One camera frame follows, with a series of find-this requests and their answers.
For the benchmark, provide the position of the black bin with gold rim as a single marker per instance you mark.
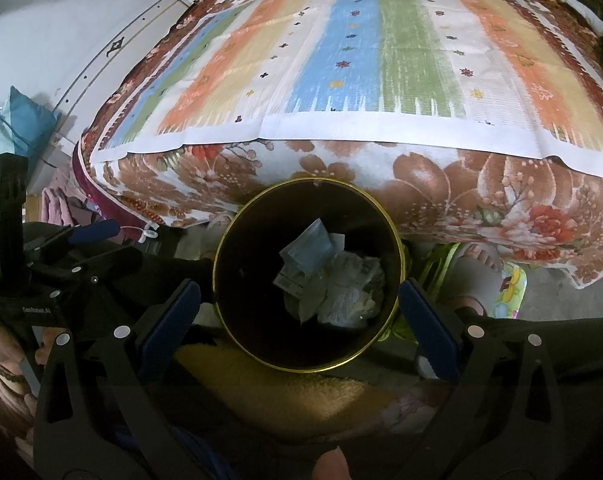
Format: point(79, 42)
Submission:
point(251, 280)

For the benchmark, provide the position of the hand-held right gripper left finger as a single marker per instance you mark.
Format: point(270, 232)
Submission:
point(174, 325)

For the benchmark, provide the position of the person's left hand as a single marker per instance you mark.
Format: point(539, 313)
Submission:
point(3, 345)

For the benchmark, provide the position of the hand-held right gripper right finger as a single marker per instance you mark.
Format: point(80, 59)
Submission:
point(429, 330)

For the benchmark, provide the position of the yellow fluffy rug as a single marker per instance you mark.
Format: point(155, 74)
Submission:
point(281, 390)

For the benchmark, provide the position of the small green packet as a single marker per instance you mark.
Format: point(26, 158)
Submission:
point(291, 282)

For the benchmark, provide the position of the blue pillow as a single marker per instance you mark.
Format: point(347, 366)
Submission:
point(21, 120)

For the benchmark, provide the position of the pink cloth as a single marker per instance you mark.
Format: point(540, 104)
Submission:
point(56, 207)

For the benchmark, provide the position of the person's foot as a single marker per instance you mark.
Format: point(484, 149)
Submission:
point(476, 262)

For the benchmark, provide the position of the pile of white trash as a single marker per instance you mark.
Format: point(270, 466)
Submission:
point(351, 295)

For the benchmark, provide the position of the striped woven mat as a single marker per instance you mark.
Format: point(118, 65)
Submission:
point(361, 60)

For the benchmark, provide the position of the floral blanket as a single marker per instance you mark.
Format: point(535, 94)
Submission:
point(431, 180)

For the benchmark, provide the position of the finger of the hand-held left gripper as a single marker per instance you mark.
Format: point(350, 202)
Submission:
point(96, 262)
point(93, 230)

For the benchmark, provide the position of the blue face mask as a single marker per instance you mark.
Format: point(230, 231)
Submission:
point(306, 247)

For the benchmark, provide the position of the white headboard panel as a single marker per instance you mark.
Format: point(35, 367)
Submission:
point(116, 45)

